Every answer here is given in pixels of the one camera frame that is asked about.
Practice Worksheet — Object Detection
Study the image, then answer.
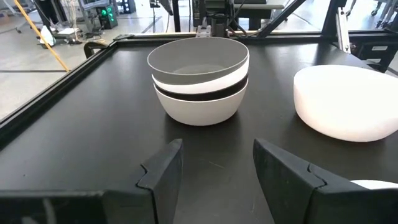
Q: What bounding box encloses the black table clamp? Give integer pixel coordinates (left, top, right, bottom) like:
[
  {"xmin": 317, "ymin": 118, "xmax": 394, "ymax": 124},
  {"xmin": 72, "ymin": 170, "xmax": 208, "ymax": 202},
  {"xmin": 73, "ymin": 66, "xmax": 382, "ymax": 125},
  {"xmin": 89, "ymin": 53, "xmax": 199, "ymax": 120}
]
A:
[{"xmin": 83, "ymin": 41, "xmax": 109, "ymax": 59}]

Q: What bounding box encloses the black box with green lights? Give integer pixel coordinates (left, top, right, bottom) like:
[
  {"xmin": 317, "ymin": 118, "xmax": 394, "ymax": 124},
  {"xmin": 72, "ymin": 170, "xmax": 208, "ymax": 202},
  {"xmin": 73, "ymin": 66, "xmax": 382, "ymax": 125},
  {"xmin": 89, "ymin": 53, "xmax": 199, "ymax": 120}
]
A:
[{"xmin": 95, "ymin": 3, "xmax": 119, "ymax": 30}]

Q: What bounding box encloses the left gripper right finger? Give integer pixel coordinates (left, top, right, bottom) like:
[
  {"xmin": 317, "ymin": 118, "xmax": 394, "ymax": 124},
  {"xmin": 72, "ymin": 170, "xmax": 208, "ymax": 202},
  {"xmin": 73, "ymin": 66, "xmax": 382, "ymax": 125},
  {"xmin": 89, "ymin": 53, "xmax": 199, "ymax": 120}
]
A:
[{"xmin": 252, "ymin": 138, "xmax": 398, "ymax": 224}]

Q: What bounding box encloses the silver arm base mount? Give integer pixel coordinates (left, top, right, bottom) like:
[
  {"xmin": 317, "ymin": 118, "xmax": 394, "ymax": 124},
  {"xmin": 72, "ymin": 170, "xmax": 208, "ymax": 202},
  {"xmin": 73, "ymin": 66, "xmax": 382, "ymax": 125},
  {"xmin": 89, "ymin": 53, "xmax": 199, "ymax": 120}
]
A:
[{"xmin": 195, "ymin": 24, "xmax": 212, "ymax": 39}]

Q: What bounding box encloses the yellow hanging cable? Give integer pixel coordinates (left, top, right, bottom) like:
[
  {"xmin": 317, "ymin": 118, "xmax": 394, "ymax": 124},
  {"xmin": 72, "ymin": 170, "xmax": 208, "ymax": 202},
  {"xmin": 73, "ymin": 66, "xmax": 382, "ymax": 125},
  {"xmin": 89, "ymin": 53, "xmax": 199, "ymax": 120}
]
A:
[{"xmin": 12, "ymin": 0, "xmax": 71, "ymax": 73}]

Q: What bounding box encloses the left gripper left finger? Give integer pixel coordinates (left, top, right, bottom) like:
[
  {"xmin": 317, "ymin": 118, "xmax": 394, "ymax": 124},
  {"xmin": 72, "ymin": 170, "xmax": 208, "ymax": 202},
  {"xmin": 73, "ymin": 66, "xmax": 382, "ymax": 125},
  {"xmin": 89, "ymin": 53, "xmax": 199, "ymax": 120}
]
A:
[{"xmin": 102, "ymin": 139, "xmax": 183, "ymax": 224}]

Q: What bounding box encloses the black diagonal frame brace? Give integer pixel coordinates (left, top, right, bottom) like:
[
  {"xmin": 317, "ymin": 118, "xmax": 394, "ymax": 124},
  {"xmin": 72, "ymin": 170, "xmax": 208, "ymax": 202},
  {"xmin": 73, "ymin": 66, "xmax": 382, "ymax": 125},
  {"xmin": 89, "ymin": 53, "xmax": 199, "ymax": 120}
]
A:
[{"xmin": 257, "ymin": 0, "xmax": 308, "ymax": 39}]

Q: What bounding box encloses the white object on floor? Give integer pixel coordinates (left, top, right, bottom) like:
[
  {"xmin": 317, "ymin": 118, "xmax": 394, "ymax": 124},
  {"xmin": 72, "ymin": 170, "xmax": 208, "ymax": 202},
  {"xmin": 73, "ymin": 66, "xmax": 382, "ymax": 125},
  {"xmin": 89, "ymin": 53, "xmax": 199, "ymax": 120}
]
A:
[{"xmin": 39, "ymin": 24, "xmax": 57, "ymax": 48}]

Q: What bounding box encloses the dark background desk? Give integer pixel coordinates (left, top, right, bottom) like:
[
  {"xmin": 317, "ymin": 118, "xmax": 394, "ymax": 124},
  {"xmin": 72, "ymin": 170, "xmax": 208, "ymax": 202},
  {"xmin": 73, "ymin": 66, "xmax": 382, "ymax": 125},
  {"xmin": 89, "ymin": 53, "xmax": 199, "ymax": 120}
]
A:
[{"xmin": 172, "ymin": 0, "xmax": 289, "ymax": 34}]

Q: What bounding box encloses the black frame post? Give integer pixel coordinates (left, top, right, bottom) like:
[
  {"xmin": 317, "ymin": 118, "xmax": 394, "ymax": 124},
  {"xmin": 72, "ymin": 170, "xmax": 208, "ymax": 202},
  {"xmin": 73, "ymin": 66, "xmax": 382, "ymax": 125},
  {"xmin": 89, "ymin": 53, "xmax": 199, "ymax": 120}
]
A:
[{"xmin": 321, "ymin": 0, "xmax": 348, "ymax": 38}]

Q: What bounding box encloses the black plastic bowl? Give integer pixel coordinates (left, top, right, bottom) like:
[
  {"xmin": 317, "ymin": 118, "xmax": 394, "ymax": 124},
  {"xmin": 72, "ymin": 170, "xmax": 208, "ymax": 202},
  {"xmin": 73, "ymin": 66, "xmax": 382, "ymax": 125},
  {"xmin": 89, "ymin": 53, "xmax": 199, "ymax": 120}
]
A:
[{"xmin": 154, "ymin": 73, "xmax": 249, "ymax": 102}]

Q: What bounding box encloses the silver frame bracket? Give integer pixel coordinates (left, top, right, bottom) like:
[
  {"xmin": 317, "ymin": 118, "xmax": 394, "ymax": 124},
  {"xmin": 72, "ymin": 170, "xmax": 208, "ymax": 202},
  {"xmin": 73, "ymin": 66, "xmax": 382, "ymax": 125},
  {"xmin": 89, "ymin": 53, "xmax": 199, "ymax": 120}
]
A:
[{"xmin": 336, "ymin": 6, "xmax": 351, "ymax": 54}]

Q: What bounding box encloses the black box with white label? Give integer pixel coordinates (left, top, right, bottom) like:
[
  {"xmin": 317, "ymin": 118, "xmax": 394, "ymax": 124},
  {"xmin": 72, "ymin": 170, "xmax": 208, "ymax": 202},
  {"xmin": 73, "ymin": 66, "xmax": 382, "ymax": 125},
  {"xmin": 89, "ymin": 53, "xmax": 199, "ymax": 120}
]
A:
[{"xmin": 351, "ymin": 29, "xmax": 398, "ymax": 74}]

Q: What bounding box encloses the gray plastic bowl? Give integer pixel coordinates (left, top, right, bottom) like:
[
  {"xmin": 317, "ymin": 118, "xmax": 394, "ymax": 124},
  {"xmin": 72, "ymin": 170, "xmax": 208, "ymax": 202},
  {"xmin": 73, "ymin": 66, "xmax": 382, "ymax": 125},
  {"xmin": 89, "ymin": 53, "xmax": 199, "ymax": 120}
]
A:
[{"xmin": 147, "ymin": 36, "xmax": 250, "ymax": 86}]

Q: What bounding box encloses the black table edge frame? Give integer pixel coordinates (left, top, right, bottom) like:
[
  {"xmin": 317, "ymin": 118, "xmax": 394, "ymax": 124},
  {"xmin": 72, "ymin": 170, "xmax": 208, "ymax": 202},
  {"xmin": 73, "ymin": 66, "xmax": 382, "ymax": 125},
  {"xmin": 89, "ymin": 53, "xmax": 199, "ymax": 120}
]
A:
[{"xmin": 0, "ymin": 29, "xmax": 398, "ymax": 150}]

